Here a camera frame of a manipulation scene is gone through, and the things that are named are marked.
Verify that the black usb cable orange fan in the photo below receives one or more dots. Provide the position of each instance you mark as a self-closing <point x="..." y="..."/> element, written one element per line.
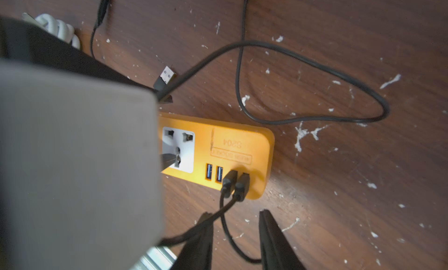
<point x="287" y="62"/>

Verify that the yellow power strip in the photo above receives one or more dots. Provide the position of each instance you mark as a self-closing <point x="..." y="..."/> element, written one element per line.
<point x="208" y="149"/>

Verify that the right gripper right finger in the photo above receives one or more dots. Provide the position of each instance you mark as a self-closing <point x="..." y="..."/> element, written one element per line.
<point x="276" y="252"/>

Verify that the aluminium front rail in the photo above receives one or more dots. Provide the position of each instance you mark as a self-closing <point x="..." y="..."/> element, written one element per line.
<point x="156" y="258"/>

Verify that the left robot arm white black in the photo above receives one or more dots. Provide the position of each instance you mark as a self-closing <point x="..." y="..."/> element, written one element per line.
<point x="81" y="185"/>

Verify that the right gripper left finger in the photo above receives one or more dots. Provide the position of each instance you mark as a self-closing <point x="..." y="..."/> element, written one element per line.
<point x="197" y="251"/>

